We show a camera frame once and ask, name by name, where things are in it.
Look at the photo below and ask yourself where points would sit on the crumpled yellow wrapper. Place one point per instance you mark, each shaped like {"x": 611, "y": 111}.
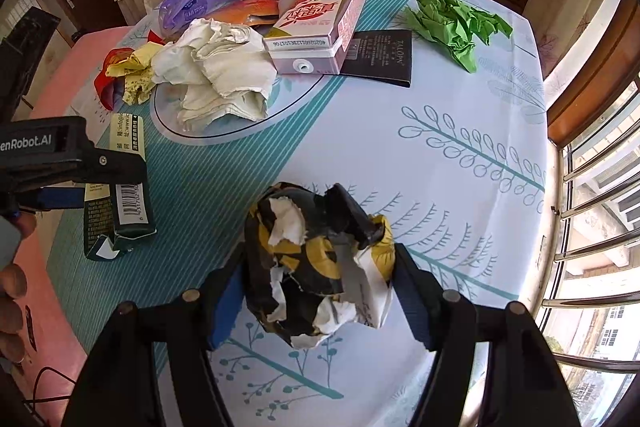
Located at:
{"x": 135, "y": 67}

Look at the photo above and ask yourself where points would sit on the leaf-printed tablecloth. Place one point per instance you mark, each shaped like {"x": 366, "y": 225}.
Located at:
{"x": 400, "y": 157}

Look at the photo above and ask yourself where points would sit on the crumpled red wrapper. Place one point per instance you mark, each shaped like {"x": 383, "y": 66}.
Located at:
{"x": 102, "y": 82}

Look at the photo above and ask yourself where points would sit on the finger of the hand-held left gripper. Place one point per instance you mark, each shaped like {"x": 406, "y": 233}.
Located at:
{"x": 55, "y": 198}
{"x": 120, "y": 167}

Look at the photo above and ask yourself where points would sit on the person's left hand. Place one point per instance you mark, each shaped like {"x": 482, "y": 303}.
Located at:
{"x": 12, "y": 327}

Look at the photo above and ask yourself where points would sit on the black yellow paper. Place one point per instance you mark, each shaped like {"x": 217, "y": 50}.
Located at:
{"x": 300, "y": 257}

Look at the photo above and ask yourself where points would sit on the pink strawberry milk carton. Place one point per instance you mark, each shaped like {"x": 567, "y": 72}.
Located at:
{"x": 320, "y": 17}

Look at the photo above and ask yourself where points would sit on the wooden window frame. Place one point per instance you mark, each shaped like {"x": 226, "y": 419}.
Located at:
{"x": 590, "y": 72}

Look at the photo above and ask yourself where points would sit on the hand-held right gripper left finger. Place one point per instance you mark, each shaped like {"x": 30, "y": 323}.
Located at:
{"x": 227, "y": 302}

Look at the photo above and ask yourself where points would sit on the crumpled green paper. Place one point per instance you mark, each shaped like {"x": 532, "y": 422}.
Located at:
{"x": 450, "y": 22}

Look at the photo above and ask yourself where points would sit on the dark green carton box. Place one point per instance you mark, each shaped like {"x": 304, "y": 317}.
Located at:
{"x": 130, "y": 217}

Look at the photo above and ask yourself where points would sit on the crumpled white paper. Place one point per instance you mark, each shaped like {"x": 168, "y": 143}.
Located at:
{"x": 220, "y": 72}

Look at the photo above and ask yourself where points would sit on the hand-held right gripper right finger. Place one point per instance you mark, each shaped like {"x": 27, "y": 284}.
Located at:
{"x": 415, "y": 302}

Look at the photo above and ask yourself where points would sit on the black booklet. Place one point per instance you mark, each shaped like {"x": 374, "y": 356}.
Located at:
{"x": 380, "y": 57}

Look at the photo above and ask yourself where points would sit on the metal window railing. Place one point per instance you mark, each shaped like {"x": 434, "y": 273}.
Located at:
{"x": 595, "y": 251}

